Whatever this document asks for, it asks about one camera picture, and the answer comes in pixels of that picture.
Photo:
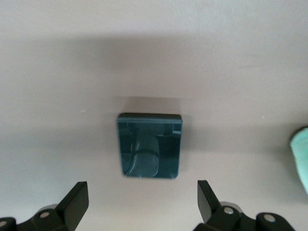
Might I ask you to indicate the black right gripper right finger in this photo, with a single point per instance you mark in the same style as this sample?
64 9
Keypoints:
209 207

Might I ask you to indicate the brown table cover mat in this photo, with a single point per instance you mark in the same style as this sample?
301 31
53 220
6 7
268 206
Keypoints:
72 72

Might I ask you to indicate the black phone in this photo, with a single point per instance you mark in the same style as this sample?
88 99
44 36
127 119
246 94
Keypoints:
149 144

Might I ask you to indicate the green dinosaur plush toy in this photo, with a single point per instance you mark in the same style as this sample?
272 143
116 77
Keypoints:
302 156

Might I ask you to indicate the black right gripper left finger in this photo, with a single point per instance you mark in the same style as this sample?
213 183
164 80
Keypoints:
69 207

